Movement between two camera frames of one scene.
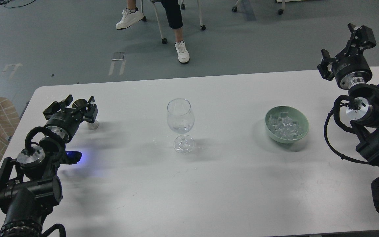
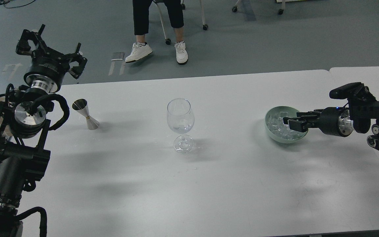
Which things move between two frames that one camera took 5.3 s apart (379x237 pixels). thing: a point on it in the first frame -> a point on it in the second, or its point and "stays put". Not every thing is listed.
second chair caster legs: (280, 11) stays put
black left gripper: (64, 123) -> (48, 66)
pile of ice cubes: (283, 126) stays put
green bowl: (286, 124) stays put
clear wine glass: (180, 118) stays put
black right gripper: (350, 68) -> (335, 120)
